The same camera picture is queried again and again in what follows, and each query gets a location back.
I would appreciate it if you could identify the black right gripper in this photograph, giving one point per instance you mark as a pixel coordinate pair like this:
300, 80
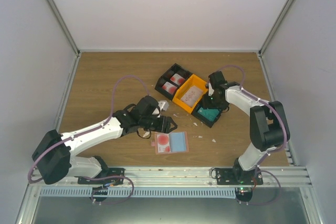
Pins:
206, 104

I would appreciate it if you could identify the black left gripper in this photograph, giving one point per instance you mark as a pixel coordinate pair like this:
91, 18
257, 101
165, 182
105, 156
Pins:
164, 126

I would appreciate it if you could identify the red white credit card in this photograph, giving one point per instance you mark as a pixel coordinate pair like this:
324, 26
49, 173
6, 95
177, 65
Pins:
162, 143

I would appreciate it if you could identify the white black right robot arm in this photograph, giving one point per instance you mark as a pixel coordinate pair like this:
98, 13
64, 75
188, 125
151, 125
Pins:
268, 127

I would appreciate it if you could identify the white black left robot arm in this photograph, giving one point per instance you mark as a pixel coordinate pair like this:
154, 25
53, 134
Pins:
57, 155

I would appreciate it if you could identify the teal cards stack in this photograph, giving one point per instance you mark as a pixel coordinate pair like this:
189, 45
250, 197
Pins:
209, 114

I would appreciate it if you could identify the pink patterned cards in bin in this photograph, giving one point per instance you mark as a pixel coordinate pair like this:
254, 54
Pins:
192, 95

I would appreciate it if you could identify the red white cards in bin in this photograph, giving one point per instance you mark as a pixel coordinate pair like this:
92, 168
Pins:
174, 82

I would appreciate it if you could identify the black bin right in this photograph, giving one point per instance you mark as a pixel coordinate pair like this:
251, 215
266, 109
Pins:
202, 119

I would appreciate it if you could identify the yellow plastic bin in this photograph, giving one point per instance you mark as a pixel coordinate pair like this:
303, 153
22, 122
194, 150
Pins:
193, 80

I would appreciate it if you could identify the black divided bin left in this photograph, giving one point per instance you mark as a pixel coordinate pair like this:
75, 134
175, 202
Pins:
166, 76

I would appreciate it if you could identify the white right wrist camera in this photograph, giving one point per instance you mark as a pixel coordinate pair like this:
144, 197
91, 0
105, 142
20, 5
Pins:
210, 89

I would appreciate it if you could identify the grey slotted cable duct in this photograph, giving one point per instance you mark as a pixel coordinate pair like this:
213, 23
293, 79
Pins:
142, 192

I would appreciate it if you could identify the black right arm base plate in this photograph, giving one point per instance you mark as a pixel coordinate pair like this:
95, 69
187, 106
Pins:
226, 176

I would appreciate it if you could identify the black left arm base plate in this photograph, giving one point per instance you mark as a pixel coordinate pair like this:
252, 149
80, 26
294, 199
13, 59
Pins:
111, 176

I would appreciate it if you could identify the aluminium front rail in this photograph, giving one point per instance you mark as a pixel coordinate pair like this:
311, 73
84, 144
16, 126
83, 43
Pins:
156, 176

